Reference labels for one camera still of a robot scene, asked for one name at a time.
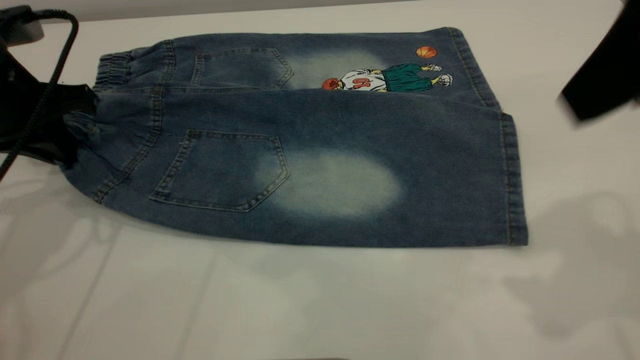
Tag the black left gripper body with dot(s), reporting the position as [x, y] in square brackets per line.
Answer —
[20, 115]

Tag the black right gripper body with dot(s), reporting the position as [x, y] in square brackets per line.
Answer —
[607, 75]

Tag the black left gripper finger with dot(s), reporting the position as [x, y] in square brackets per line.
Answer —
[57, 155]
[75, 99]

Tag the blue denim pants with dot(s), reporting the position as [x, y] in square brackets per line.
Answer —
[350, 125]

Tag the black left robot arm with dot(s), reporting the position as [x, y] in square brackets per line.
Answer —
[17, 27]

